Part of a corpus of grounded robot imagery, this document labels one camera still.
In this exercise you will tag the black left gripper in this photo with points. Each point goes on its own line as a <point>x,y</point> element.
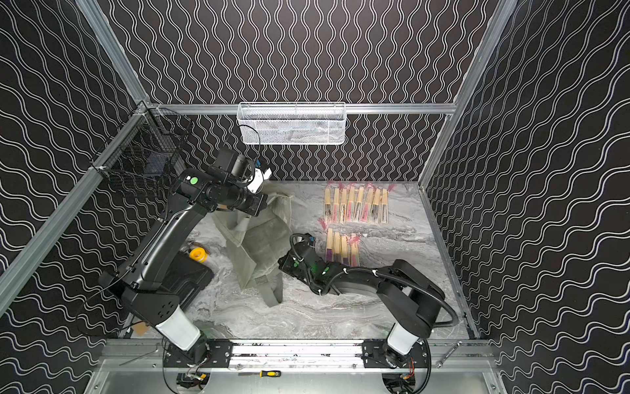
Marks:
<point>256,203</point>

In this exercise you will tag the eleventh bamboo folding fan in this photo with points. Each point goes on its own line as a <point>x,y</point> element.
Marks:
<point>345,250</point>

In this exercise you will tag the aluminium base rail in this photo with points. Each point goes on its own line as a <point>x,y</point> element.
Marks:
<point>332,356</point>

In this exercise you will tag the white wire mesh basket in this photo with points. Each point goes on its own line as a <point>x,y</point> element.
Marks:
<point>292,128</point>

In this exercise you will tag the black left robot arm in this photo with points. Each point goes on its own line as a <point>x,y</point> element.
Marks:
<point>233,182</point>

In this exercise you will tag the left aluminium side bar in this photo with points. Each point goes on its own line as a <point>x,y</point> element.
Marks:
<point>16,276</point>

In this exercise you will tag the yellow handled screwdriver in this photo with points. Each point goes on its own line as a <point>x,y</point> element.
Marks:
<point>264,374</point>

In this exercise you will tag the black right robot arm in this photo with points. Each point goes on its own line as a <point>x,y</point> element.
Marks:
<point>416,303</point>

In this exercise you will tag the horizontal aluminium back bar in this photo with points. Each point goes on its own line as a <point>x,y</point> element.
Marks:
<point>311,108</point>

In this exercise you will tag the black wire mesh basket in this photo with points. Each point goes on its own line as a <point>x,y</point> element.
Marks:
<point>151,157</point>

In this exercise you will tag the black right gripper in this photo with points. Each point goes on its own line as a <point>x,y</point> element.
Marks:
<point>286,263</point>

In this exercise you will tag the olive green tote bag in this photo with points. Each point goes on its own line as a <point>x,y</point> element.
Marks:
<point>254,244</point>

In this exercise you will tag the right aluminium frame post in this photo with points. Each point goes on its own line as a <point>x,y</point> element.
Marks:
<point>501,16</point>

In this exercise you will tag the twelfth bamboo folding fan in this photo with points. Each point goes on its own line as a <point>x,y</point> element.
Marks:
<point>353,244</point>

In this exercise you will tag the folding fan with pink paper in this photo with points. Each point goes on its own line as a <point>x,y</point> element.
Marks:
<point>336,205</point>

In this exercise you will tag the aluminium corner frame post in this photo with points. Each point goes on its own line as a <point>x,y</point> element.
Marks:
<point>106,37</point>

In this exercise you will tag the yellow tape roll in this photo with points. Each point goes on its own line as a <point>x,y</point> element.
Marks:
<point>199,254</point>

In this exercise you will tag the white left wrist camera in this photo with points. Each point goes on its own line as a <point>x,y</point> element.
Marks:
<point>260,176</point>

